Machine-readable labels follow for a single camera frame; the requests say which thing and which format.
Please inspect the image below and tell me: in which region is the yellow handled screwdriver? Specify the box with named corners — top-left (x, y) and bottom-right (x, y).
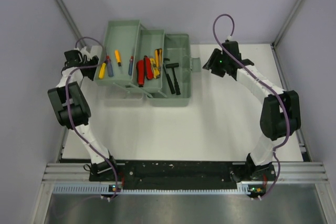
top-left (114, 50), bottom-right (122, 67)
top-left (98, 61), bottom-right (107, 79)

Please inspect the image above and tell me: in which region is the yellow black utility knife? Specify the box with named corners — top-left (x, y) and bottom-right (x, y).
top-left (155, 48), bottom-right (162, 69)

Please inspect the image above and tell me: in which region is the green translucent tool box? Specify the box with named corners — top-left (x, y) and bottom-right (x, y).
top-left (94, 19), bottom-right (201, 107)

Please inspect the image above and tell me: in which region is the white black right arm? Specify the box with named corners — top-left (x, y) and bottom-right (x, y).
top-left (203, 40), bottom-right (301, 180)

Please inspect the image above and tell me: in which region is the blue handled screwdriver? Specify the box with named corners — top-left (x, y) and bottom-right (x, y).
top-left (106, 50), bottom-right (114, 77)
top-left (128, 51), bottom-right (134, 76)

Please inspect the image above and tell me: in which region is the black hammer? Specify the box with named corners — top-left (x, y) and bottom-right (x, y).
top-left (163, 58), bottom-right (175, 94)
top-left (166, 62), bottom-right (181, 95)

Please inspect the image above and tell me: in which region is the aluminium front rail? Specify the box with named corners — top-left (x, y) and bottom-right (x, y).
top-left (43, 161), bottom-right (328, 186)

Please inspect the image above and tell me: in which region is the grey slotted cable duct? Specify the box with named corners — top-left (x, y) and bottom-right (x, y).
top-left (52, 182), bottom-right (253, 195)

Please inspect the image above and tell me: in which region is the aluminium frame post left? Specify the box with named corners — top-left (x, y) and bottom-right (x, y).
top-left (54, 0), bottom-right (82, 40)

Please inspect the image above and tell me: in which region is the red utility knife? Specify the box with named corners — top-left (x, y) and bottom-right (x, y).
top-left (136, 60), bottom-right (145, 88)
top-left (144, 56), bottom-right (154, 80)

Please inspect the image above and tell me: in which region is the aluminium frame post right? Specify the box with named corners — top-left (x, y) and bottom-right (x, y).
top-left (271, 0), bottom-right (306, 48)

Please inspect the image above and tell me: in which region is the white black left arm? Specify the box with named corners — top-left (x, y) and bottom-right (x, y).
top-left (47, 47), bottom-right (119, 181)

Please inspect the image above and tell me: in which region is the aluminium frame post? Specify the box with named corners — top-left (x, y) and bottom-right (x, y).
top-left (271, 0), bottom-right (306, 48)
top-left (54, 0), bottom-right (82, 40)

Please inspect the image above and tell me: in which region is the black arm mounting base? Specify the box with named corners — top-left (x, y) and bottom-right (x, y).
top-left (91, 161), bottom-right (276, 190)

